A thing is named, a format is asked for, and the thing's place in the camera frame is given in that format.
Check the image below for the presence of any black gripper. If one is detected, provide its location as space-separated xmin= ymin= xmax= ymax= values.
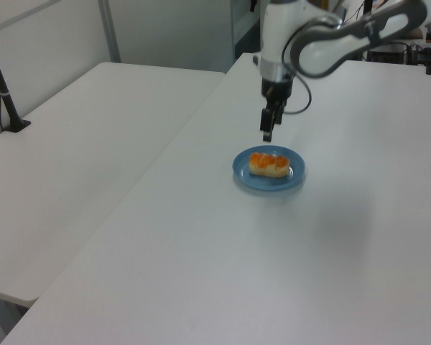
xmin=259 ymin=77 xmax=293 ymax=143

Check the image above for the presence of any orange glazed bread loaf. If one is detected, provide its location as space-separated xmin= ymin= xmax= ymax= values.
xmin=248 ymin=152 xmax=290 ymax=179

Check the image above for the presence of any blue round plate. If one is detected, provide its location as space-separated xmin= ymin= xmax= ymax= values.
xmin=231 ymin=145 xmax=306 ymax=192

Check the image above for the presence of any black electronics box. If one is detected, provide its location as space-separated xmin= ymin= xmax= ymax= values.
xmin=366 ymin=42 xmax=407 ymax=65

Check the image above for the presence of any white side table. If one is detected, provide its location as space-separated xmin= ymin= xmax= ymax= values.
xmin=0 ymin=61 xmax=227 ymax=308

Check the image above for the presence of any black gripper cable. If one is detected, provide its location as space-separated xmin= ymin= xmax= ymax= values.
xmin=282 ymin=21 xmax=313 ymax=116

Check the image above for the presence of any black camera pole with foot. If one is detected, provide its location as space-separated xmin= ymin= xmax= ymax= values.
xmin=0 ymin=27 xmax=32 ymax=134

